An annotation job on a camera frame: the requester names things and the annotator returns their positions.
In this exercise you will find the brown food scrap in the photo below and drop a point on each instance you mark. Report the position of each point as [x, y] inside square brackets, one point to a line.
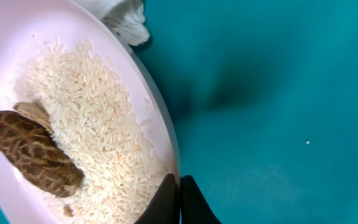
[26, 141]

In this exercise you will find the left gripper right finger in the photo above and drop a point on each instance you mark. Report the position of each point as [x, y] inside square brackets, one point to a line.
[194, 207]

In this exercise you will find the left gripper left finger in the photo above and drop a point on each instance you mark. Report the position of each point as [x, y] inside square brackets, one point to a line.
[164, 208]

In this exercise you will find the white paper napkin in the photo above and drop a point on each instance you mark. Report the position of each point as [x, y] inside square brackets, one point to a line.
[124, 17]

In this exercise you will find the large white plate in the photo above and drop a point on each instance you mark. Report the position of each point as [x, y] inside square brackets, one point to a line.
[25, 26]

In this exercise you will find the teal serving tray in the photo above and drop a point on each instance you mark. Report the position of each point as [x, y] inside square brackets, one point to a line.
[263, 95]

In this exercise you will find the pile of white rice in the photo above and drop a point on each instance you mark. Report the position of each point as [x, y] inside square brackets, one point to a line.
[90, 110]

